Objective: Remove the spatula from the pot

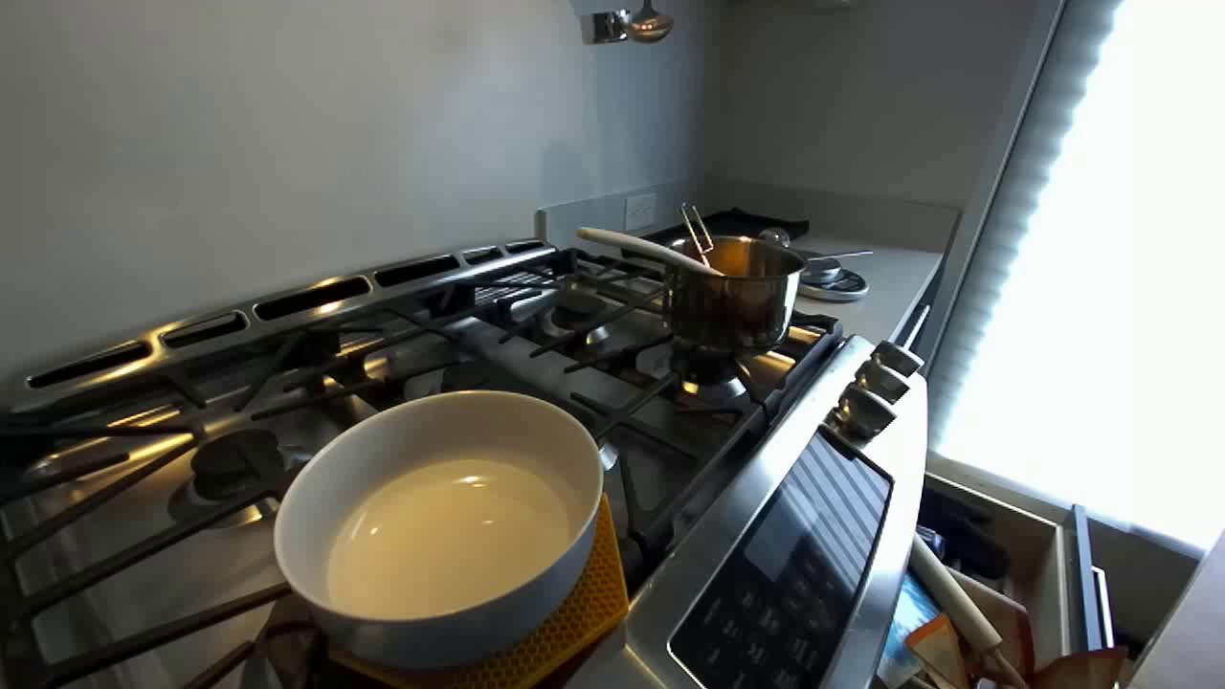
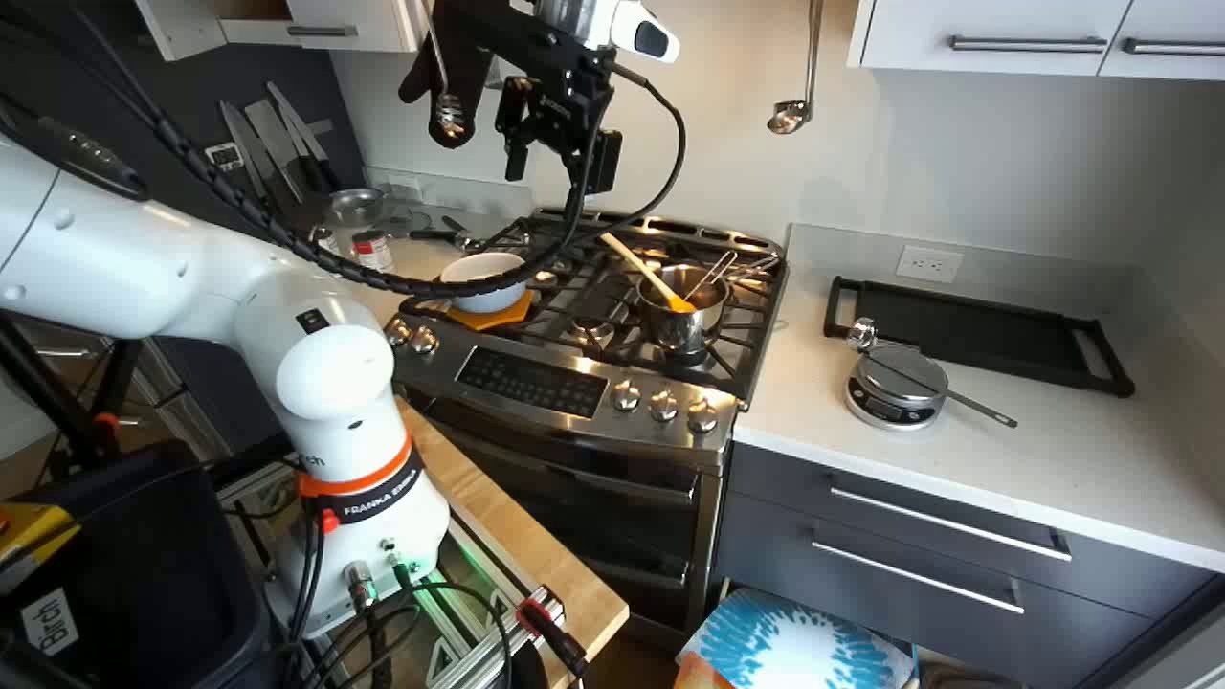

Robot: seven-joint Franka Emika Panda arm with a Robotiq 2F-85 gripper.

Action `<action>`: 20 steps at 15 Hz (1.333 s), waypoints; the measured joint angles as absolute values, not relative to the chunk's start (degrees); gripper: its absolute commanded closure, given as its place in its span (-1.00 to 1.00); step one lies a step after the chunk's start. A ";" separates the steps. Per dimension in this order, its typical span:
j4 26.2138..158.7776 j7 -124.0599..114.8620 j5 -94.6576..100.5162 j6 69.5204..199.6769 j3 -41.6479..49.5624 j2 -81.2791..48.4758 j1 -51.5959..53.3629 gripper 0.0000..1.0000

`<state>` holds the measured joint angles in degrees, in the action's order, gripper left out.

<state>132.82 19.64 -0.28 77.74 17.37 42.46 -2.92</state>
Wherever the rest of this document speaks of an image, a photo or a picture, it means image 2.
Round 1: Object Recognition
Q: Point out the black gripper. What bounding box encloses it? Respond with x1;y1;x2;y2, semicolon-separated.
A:
489;45;628;201

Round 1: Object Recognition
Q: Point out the wooden spatula yellow head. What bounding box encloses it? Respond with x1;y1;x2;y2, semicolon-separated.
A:
596;229;700;322

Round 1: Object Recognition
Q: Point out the small steel pot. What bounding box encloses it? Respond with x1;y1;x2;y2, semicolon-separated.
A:
633;247;748;363

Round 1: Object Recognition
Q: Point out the hanging metal spoon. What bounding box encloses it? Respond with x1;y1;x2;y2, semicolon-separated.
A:
431;32;473;151

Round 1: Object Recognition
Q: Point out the white ceramic bowl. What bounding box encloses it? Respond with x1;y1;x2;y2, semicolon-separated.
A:
438;250;538;317

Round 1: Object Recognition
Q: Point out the yellow trivet mat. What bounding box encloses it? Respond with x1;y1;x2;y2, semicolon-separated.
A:
438;286;548;340

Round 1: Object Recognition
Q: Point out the clear glass bowl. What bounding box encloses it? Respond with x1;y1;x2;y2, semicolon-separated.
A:
314;183;391;243

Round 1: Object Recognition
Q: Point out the hanging metal ladle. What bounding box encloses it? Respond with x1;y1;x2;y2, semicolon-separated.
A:
764;0;827;138

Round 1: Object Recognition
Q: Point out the stainless steel gas range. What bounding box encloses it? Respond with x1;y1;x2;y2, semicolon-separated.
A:
378;207;794;645

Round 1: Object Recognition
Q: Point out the kitchen knife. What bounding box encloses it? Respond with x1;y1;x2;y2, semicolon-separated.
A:
242;92;307;190
212;96;275;201
265;81;337;194

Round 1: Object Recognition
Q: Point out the white open upper cabinet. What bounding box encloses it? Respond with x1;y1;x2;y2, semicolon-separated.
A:
132;0;433;67

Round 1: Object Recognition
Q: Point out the wooden board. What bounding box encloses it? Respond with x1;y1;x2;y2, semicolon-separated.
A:
400;400;635;661

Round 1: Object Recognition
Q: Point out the grey drawer front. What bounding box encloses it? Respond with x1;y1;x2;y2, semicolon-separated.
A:
723;438;1219;619
707;490;1162;689

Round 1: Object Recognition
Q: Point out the round grey pan lid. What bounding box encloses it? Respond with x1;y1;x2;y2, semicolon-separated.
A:
839;317;1023;438

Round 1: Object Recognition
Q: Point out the wide white cabinet door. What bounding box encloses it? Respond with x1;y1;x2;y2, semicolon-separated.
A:
849;0;1132;81

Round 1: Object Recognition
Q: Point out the black griddle tray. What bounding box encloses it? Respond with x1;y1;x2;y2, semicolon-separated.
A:
818;272;1141;402

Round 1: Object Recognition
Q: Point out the blue white patterned cloth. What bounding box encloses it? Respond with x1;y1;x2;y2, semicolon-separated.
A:
681;586;921;689

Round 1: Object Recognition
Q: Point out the black tripod stand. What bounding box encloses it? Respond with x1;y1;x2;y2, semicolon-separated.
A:
0;310;154;470

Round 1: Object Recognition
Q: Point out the black equipment case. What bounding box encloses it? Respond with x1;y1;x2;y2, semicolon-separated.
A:
0;444;279;689

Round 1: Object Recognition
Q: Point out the narrow white cabinet door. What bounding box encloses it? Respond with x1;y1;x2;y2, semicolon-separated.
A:
1100;0;1225;86

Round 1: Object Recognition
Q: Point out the yellow object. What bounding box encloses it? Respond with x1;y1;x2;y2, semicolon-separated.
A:
0;497;86;566

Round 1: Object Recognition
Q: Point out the white QR code label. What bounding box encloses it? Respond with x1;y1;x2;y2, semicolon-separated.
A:
16;586;86;661

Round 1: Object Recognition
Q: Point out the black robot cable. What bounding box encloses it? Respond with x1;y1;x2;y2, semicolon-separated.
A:
0;0;695;308

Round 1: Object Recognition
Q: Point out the oven door handle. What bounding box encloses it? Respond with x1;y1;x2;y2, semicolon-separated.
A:
420;400;720;481

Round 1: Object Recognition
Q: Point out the black cable red plug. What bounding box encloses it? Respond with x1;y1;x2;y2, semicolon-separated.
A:
512;595;595;680

